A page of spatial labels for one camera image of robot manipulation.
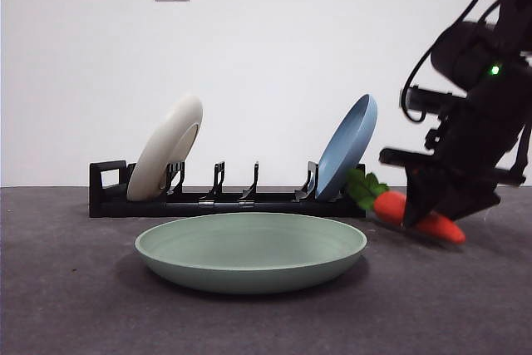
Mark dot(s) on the blue plate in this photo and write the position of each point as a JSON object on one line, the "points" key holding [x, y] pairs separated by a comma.
{"points": [[345, 151]]}

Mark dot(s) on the orange carrot with green leaves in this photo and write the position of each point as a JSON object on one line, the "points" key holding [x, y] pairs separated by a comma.
{"points": [[388, 207]]}

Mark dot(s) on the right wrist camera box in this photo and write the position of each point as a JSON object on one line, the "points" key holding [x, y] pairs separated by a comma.
{"points": [[434, 100]]}

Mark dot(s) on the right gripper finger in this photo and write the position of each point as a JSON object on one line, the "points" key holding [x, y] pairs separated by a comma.
{"points": [[422, 197], [469, 203]]}

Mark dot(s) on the green plate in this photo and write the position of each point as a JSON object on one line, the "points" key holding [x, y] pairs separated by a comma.
{"points": [[249, 255]]}

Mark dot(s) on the black plate rack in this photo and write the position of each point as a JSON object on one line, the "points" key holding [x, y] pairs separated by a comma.
{"points": [[270, 208]]}

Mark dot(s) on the cream plate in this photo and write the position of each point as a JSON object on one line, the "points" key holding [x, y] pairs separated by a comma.
{"points": [[166, 143]]}

